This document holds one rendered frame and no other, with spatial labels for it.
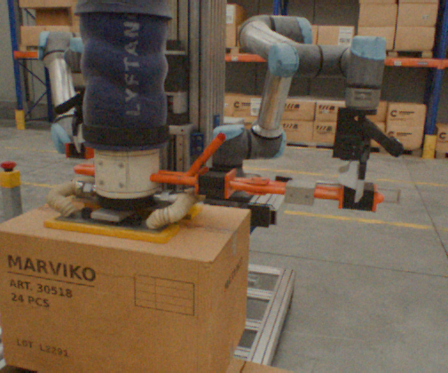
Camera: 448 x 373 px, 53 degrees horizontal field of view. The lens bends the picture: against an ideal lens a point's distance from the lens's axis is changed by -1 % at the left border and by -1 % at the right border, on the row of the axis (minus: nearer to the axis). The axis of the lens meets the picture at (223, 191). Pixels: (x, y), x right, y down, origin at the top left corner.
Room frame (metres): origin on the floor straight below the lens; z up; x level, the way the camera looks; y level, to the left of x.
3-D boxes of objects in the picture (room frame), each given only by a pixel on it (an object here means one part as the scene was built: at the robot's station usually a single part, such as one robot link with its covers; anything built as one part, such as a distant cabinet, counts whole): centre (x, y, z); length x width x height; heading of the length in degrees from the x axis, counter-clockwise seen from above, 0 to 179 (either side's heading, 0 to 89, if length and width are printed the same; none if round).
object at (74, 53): (1.52, 0.47, 1.51); 0.09 x 0.08 x 0.11; 29
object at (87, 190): (1.19, 0.26, 1.14); 0.34 x 0.25 x 0.06; 75
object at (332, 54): (1.13, -0.27, 1.50); 0.11 x 0.11 x 0.08; 14
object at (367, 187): (1.03, -0.32, 1.20); 0.08 x 0.07 x 0.05; 75
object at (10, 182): (1.99, 0.98, 0.50); 0.07 x 0.07 x 1.00; 71
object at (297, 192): (1.07, -0.19, 1.19); 0.07 x 0.07 x 0.04; 75
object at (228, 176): (1.12, 0.02, 1.20); 0.10 x 0.08 x 0.06; 165
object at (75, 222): (1.10, 0.29, 1.10); 0.34 x 0.10 x 0.05; 75
